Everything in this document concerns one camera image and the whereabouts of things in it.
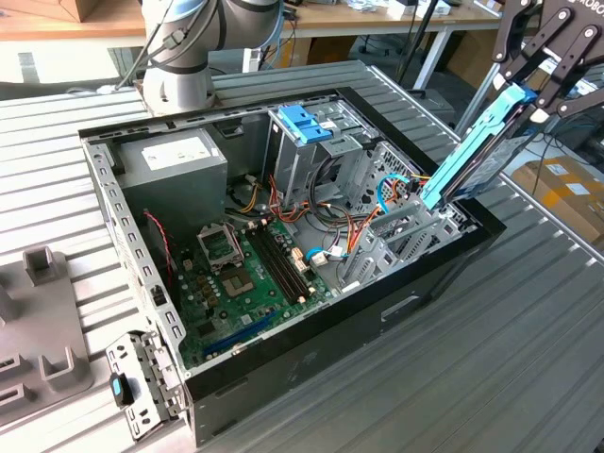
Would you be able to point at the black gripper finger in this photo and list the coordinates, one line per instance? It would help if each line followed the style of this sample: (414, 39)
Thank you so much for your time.
(533, 47)
(566, 66)

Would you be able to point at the hard disk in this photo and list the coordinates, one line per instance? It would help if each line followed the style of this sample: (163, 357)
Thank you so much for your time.
(472, 148)

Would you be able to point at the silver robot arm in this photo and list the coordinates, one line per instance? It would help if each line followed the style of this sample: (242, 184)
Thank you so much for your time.
(179, 71)

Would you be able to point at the metal disk bay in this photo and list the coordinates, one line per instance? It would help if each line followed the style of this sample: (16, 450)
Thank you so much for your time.
(377, 250)

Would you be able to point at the metal slat side table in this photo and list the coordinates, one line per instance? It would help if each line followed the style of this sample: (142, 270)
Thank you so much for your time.
(585, 52)

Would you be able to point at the large brown cardboard box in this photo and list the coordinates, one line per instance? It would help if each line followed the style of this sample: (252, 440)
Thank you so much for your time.
(472, 56)

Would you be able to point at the black tripod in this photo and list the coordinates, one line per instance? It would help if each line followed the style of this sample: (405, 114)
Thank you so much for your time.
(415, 42)

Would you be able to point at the labelled cardboard box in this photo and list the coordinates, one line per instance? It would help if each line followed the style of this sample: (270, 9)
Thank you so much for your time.
(557, 198)

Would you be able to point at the long wooden desk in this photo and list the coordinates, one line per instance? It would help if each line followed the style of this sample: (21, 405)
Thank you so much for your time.
(358, 21)

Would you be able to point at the small brown cardboard box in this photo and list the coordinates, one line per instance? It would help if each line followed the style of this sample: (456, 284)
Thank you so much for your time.
(330, 49)

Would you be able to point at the blue plastic bay latch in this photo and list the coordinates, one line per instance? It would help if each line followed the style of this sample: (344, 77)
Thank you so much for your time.
(302, 122)

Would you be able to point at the metal drive cage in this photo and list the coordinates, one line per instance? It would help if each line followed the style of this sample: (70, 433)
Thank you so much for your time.
(292, 165)

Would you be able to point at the white board connector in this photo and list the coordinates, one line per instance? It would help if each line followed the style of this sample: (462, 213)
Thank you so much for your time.
(299, 262)

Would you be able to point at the black RAM slot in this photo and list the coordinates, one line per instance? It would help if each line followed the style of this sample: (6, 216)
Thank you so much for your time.
(291, 264)
(270, 264)
(284, 264)
(277, 264)

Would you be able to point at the black open PC case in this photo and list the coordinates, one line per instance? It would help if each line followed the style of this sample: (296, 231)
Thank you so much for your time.
(330, 354)

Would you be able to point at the CPU socket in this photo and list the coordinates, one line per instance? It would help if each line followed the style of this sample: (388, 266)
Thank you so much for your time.
(238, 285)

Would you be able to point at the grey power supply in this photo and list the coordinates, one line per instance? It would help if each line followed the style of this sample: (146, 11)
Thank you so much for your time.
(179, 189)

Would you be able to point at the green motherboard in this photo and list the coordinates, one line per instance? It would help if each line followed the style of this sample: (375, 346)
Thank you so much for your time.
(236, 321)

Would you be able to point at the blue expansion slot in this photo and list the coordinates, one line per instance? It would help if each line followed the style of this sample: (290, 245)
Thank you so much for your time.
(240, 332)

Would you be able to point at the grey parts rack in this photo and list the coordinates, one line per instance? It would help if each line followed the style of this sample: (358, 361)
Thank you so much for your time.
(42, 321)

